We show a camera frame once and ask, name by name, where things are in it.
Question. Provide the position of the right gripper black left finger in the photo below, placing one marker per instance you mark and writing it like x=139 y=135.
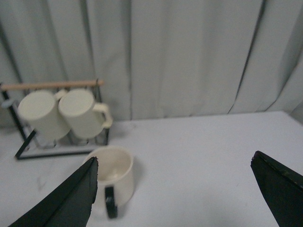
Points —
x=69 y=205

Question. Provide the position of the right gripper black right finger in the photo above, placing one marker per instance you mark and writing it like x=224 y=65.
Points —
x=281 y=188

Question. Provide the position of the cream mug black handle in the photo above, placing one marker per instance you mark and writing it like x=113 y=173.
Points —
x=115 y=178

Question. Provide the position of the cream mug right on rack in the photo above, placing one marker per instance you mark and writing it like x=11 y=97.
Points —
x=86 y=117

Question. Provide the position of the cream mug on rack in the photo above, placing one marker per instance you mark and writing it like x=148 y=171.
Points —
x=40 y=110
x=86 y=117

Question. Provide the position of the cream mug left on rack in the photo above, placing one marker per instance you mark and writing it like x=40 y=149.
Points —
x=40 y=110

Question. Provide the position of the grey curtain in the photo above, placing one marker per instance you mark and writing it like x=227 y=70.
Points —
x=162 y=58

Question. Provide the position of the black wire cup rack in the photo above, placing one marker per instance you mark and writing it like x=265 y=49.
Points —
x=31 y=148

